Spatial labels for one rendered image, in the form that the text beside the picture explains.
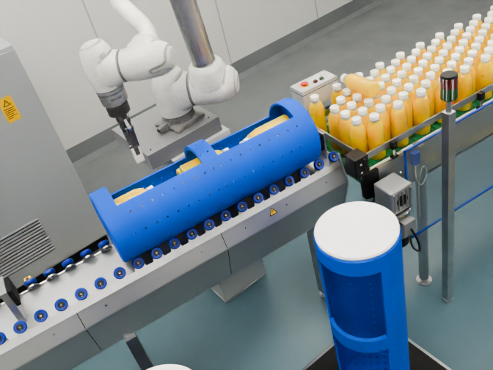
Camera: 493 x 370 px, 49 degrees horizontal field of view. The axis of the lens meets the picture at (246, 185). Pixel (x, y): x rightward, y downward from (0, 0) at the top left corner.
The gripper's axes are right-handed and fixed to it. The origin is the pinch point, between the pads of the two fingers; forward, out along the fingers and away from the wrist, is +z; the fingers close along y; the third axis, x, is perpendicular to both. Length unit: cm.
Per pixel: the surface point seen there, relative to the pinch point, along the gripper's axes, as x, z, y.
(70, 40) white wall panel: 28, 32, -272
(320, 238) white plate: 37, 30, 51
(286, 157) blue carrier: 50, 23, 12
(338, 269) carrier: 35, 36, 61
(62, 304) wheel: -46, 36, 9
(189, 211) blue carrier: 7.3, 23.6, 12.6
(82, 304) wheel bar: -41, 40, 10
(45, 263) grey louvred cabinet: -60, 115, -135
